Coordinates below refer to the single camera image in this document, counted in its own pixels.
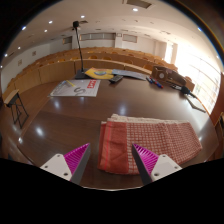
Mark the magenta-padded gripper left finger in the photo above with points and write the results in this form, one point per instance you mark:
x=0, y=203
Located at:
x=60, y=165

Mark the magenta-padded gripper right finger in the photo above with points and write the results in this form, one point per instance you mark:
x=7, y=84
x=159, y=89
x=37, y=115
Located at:
x=160, y=165

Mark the red checked towel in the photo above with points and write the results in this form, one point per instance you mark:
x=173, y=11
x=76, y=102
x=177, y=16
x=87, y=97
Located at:
x=166, y=140

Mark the wooden shelf unit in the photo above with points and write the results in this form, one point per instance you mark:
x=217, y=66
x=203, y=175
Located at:
x=220, y=133

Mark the white flat notebook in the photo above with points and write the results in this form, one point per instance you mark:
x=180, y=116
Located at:
x=196, y=104

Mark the white printed poster sheet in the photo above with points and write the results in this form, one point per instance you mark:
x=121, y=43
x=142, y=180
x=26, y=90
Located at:
x=75, y=88

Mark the black handheld microphone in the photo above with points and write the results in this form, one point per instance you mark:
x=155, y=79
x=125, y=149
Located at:
x=184, y=89

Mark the red marker pen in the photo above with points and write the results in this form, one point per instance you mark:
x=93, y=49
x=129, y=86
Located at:
x=157, y=84

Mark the blue marker pen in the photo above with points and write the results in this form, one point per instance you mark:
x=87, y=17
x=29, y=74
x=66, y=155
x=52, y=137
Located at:
x=149, y=80

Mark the brown wooden door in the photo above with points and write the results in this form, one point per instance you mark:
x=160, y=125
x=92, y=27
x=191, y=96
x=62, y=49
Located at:
x=219, y=100

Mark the wooden box with round dial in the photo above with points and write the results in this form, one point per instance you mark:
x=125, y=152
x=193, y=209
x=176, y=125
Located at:
x=168, y=76

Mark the blue-grey folder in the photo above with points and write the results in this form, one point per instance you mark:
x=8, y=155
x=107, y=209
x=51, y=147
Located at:
x=131, y=74

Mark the wooden lecture hall seat rows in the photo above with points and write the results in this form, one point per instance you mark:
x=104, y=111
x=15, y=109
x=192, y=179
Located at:
x=50, y=70

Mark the black remote control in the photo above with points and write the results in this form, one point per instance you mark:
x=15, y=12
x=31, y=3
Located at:
x=116, y=79

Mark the yellow folder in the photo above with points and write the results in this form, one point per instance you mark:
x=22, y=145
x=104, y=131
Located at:
x=98, y=73

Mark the large bright window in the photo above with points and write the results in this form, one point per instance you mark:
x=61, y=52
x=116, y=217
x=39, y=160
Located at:
x=200, y=73

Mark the black gooseneck table microphone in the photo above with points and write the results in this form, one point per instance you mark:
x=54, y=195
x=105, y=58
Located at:
x=79, y=46

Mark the round ceiling lights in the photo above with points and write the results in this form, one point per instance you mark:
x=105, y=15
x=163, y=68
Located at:
x=82, y=16

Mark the ceiling air vent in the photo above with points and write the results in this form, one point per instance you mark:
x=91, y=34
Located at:
x=139, y=3

